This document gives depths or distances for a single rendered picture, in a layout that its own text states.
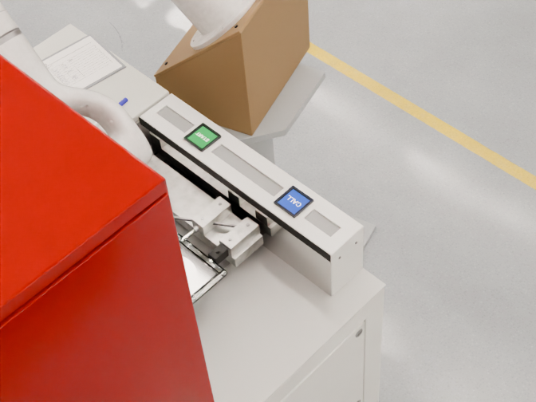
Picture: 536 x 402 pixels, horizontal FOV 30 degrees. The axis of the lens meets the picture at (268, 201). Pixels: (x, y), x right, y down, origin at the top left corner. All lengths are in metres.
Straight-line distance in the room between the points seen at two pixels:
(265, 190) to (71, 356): 1.09
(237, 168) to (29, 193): 1.16
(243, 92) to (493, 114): 1.46
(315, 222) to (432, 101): 1.62
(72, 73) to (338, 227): 0.72
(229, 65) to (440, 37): 1.70
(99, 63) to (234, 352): 0.74
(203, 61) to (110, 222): 1.33
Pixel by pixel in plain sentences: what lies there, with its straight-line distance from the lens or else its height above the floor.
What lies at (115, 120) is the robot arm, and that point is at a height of 1.29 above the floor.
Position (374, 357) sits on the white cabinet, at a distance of 2.22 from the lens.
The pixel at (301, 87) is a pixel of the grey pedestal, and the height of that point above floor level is 0.82.
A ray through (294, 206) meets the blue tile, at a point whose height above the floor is 0.96.
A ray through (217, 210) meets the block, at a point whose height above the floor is 0.91.
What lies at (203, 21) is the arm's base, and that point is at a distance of 2.16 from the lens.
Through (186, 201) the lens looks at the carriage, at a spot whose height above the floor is 0.88.
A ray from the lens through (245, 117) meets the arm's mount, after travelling 2.23.
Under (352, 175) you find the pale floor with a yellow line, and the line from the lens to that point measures 3.26.
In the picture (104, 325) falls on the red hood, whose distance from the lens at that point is 0.95.
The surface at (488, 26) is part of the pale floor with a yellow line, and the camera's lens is 3.79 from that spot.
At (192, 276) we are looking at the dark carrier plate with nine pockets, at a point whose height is 0.90.
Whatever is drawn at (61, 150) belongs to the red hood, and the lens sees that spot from 0.93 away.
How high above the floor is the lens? 2.48
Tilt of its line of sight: 51 degrees down
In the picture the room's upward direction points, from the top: 6 degrees counter-clockwise
